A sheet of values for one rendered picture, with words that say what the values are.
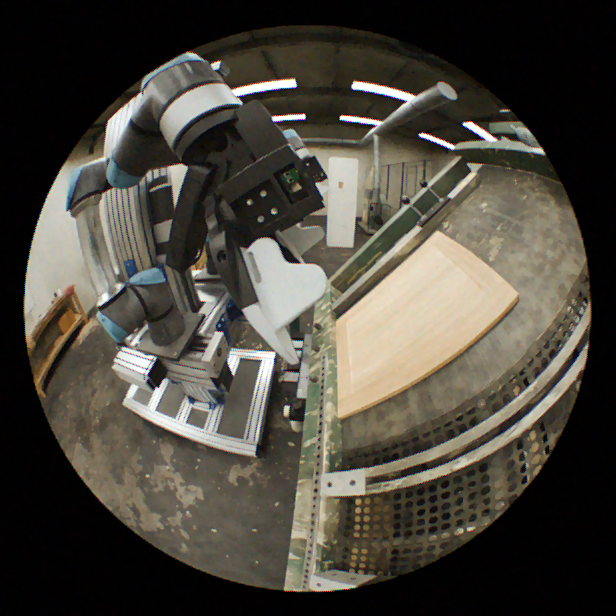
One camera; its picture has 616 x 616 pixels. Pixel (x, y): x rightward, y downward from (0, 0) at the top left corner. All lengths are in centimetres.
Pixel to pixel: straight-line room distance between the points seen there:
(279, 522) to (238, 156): 153
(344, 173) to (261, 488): 477
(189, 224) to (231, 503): 150
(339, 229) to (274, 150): 440
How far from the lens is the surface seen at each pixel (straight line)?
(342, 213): 447
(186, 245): 20
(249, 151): 17
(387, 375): 53
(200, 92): 19
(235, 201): 16
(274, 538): 151
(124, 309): 59
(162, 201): 83
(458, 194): 92
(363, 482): 43
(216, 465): 158
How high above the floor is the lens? 144
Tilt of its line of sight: 36 degrees down
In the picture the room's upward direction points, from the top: straight up
